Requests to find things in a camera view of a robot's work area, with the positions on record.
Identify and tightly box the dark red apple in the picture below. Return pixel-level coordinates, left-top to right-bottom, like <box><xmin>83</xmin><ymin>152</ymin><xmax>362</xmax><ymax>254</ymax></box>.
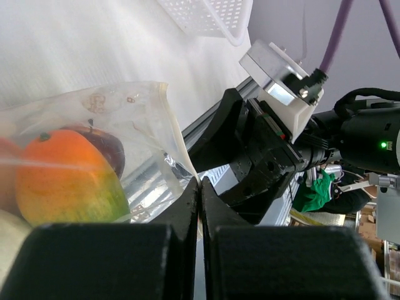
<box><xmin>61</xmin><ymin>123</ymin><xmax>126</xmax><ymax>179</ymax></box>

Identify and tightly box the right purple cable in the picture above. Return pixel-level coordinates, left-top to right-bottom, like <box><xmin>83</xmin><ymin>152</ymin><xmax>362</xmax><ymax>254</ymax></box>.
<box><xmin>309</xmin><ymin>0</ymin><xmax>400</xmax><ymax>85</ymax></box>

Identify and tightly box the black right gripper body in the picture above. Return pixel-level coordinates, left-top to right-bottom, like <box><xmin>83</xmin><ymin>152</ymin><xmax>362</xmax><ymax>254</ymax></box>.
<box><xmin>237</xmin><ymin>98</ymin><xmax>340</xmax><ymax>188</ymax></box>

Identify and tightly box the orange green mango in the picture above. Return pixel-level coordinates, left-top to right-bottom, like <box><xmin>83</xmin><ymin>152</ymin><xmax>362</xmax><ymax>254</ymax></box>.
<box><xmin>15</xmin><ymin>129</ymin><xmax>130</xmax><ymax>226</ymax></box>

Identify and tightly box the white radish with leaves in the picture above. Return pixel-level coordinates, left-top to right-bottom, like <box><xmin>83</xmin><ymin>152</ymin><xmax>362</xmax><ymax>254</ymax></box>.
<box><xmin>0</xmin><ymin>210</ymin><xmax>31</xmax><ymax>284</ymax></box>

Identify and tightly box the white plastic basket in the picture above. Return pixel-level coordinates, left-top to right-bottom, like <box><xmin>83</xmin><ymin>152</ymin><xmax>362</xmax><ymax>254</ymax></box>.
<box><xmin>158</xmin><ymin>0</ymin><xmax>253</xmax><ymax>47</ymax></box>

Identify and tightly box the clear zip top bag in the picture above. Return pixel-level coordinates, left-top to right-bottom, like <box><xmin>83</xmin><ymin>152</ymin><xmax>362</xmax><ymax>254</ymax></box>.
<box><xmin>1</xmin><ymin>81</ymin><xmax>198</xmax><ymax>224</ymax></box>

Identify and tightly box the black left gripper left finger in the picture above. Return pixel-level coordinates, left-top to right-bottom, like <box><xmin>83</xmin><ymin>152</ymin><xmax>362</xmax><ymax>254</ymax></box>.
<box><xmin>1</xmin><ymin>180</ymin><xmax>199</xmax><ymax>299</ymax></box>

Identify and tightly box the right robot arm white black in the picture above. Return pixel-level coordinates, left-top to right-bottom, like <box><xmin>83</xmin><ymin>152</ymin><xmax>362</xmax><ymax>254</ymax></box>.
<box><xmin>189</xmin><ymin>88</ymin><xmax>399</xmax><ymax>224</ymax></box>

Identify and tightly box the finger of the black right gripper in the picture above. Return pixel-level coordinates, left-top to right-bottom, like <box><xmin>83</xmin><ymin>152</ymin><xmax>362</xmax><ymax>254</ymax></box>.
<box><xmin>189</xmin><ymin>88</ymin><xmax>250</xmax><ymax>172</ymax></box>
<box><xmin>219</xmin><ymin>173</ymin><xmax>297</xmax><ymax>225</ymax></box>

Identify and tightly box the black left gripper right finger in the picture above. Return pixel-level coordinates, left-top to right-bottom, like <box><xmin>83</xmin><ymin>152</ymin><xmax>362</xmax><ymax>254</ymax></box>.
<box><xmin>199</xmin><ymin>177</ymin><xmax>389</xmax><ymax>299</ymax></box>

